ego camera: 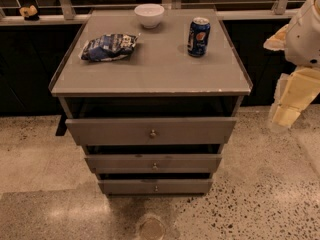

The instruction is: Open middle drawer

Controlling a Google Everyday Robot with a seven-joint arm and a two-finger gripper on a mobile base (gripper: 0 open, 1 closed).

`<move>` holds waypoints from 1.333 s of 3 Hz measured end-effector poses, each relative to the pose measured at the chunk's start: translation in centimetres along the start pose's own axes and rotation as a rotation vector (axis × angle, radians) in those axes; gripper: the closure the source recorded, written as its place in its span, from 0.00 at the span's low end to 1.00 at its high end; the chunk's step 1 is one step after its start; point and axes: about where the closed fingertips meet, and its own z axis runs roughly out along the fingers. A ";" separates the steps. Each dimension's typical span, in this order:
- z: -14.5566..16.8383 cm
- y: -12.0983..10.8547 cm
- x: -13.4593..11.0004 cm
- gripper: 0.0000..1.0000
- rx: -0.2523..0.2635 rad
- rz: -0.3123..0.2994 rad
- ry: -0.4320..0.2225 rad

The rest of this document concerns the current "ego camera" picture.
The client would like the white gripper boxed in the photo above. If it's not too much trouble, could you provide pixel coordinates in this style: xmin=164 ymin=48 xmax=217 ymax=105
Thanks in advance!
xmin=263 ymin=25 xmax=320 ymax=128

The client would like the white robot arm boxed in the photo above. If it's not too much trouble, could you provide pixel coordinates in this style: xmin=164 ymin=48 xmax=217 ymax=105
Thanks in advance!
xmin=263 ymin=0 xmax=320 ymax=128

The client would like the grey drawer cabinet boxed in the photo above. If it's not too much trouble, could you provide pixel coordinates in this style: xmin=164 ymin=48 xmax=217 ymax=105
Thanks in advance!
xmin=50 ymin=9 xmax=252 ymax=182

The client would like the grey top drawer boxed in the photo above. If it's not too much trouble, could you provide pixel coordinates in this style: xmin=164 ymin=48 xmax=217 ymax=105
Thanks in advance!
xmin=66 ymin=117 xmax=236 ymax=146

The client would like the blue pepsi can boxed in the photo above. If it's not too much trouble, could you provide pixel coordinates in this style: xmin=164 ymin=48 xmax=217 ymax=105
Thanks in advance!
xmin=188 ymin=17 xmax=211 ymax=57

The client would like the white ceramic bowl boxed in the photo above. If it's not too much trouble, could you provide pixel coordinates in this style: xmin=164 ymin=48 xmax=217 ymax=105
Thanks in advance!
xmin=134 ymin=4 xmax=165 ymax=28

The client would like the blue chip bag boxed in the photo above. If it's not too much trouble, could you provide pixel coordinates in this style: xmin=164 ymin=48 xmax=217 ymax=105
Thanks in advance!
xmin=79 ymin=34 xmax=138 ymax=62

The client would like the metal window railing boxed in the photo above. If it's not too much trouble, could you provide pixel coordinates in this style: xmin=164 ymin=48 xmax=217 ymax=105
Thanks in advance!
xmin=0 ymin=0 xmax=320 ymax=27

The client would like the small yellow black object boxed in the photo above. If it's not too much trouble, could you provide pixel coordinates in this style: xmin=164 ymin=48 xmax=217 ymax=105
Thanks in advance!
xmin=19 ymin=5 xmax=39 ymax=21

